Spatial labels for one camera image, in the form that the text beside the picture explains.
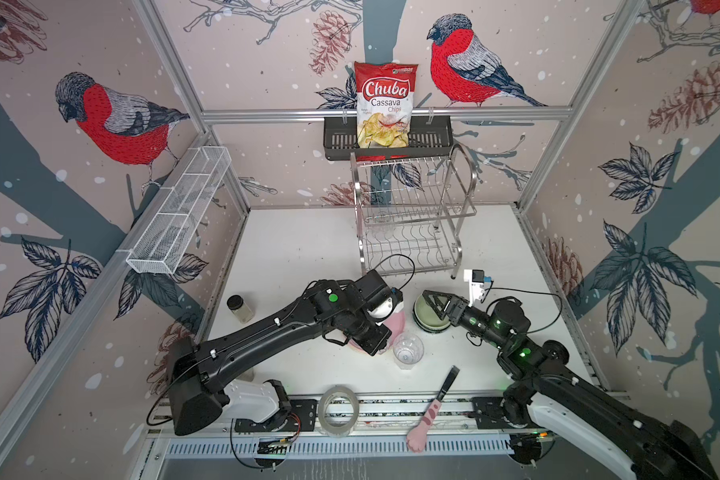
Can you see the pink cat paw spatula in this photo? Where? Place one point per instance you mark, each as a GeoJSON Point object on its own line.
{"type": "Point", "coordinates": [416, 439]}

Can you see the red Chuba cassava chips bag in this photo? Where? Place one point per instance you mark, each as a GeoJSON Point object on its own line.
{"type": "Point", "coordinates": [384, 104]}

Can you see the steel two-tier dish rack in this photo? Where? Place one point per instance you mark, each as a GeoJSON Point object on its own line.
{"type": "Point", "coordinates": [409, 212]}

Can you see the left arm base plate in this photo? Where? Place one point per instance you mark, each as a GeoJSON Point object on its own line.
{"type": "Point", "coordinates": [301, 417]}

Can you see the black wire wall basket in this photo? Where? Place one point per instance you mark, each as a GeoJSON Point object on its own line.
{"type": "Point", "coordinates": [421, 137]}

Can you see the pink plate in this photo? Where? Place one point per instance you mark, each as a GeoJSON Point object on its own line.
{"type": "Point", "coordinates": [395, 327]}

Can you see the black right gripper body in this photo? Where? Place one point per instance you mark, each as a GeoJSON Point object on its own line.
{"type": "Point", "coordinates": [460, 316]}

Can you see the white mesh wall shelf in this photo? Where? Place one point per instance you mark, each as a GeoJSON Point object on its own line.
{"type": "Point", "coordinates": [169, 233]}

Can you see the small glass spice jar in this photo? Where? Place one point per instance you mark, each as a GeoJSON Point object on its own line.
{"type": "Point", "coordinates": [240, 308]}

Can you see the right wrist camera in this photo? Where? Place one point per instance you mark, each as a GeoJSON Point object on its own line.
{"type": "Point", "coordinates": [478, 285]}

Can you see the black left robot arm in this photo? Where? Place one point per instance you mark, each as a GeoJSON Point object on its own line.
{"type": "Point", "coordinates": [199, 375]}

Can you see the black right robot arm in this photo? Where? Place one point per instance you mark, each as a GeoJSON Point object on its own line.
{"type": "Point", "coordinates": [545, 392]}

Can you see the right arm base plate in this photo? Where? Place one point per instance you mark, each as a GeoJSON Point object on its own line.
{"type": "Point", "coordinates": [488, 414]}

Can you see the light green bowl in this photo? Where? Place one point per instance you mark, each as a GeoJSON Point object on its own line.
{"type": "Point", "coordinates": [426, 318]}

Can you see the clear tape roll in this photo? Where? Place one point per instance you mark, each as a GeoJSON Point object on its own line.
{"type": "Point", "coordinates": [338, 412]}

